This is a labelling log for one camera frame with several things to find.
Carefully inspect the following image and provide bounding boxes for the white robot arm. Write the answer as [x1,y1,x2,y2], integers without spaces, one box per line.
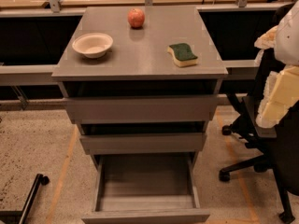
[254,1,299,128]

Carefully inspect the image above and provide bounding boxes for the grey drawer cabinet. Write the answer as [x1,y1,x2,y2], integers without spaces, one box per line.
[50,5,229,224]

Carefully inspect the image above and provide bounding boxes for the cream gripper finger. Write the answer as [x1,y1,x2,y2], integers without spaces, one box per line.
[256,65,299,128]
[254,26,278,49]

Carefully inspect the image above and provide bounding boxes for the grey middle drawer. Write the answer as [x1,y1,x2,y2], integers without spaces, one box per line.
[80,133,206,154]

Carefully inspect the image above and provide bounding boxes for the white paper bowl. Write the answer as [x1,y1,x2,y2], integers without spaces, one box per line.
[72,33,113,59]

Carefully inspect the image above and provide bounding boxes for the black office chair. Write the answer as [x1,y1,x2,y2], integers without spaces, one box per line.
[218,2,299,224]

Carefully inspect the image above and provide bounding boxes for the red apple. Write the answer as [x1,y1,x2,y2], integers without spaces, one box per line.
[127,8,145,28]

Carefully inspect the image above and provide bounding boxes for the grey top drawer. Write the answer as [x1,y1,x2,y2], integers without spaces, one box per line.
[66,95,217,124]

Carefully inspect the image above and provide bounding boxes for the black wheeled stand leg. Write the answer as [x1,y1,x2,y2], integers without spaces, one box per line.
[0,174,50,224]

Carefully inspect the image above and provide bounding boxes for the green and yellow sponge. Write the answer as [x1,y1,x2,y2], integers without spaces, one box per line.
[167,43,198,67]

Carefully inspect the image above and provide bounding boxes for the grey open bottom drawer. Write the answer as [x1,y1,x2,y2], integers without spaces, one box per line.
[82,153,209,224]

